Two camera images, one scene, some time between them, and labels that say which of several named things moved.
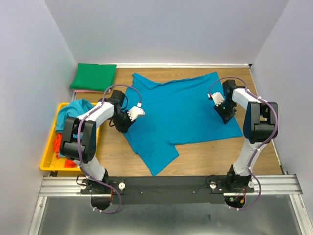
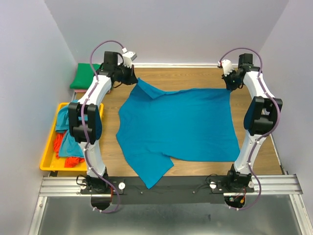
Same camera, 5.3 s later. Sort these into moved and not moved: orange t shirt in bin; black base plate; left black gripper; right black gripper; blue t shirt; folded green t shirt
Moved: blue t shirt; right black gripper; left black gripper
Not moved: black base plate; folded green t shirt; orange t shirt in bin
